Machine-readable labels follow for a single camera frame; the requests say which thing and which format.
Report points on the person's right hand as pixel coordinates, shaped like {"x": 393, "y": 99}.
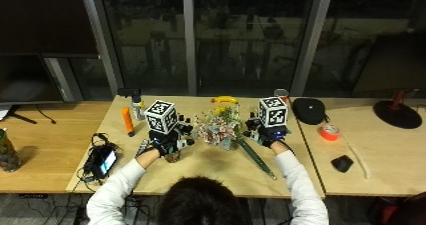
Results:
{"x": 267, "y": 135}

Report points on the person's left hand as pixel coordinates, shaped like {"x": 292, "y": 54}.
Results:
{"x": 168, "y": 145}

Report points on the mixed flower bouquet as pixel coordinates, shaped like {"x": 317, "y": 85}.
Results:
{"x": 220, "y": 126}

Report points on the small brown glass vase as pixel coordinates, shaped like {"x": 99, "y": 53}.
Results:
{"x": 174, "y": 156}

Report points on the white marker cube on right glove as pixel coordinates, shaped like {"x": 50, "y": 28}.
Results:
{"x": 274, "y": 112}

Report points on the white marker cube on glove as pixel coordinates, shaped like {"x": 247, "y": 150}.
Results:
{"x": 274, "y": 112}
{"x": 160, "y": 117}

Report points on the white marker cube on left glove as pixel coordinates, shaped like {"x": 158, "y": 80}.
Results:
{"x": 160, "y": 117}

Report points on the yellow banana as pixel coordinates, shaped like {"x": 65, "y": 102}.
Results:
{"x": 224, "y": 99}

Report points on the green wrapped flower stem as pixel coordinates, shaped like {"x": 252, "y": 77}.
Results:
{"x": 256, "y": 158}

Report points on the round clear glass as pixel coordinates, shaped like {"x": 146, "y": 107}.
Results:
{"x": 282, "y": 92}

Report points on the orange marker pen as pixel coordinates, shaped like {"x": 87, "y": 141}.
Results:
{"x": 128, "y": 121}

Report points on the black oval case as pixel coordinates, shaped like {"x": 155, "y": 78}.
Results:
{"x": 309, "y": 110}

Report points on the orange tape roll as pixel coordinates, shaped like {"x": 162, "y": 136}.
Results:
{"x": 331, "y": 132}

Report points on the black device with lit screen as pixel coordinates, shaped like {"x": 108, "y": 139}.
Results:
{"x": 103, "y": 160}

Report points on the black computer mouse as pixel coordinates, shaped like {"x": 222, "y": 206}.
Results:
{"x": 343, "y": 163}

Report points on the white thin stick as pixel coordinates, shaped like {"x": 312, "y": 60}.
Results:
{"x": 359, "y": 159}

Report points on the the person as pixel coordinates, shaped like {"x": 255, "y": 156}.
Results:
{"x": 103, "y": 208}

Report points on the black monitor stand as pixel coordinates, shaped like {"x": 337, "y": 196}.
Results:
{"x": 21, "y": 116}

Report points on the black monitor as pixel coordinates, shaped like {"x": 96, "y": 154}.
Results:
{"x": 27, "y": 78}

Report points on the black power strip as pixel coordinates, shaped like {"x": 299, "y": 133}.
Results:
{"x": 34, "y": 196}

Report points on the glass vase with plants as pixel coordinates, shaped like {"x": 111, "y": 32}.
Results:
{"x": 9, "y": 153}

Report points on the red and black chair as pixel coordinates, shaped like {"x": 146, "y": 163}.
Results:
{"x": 400, "y": 211}

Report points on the small black camera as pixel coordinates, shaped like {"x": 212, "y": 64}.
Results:
{"x": 128, "y": 92}

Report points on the black round base red post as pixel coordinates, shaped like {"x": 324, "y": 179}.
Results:
{"x": 397, "y": 113}

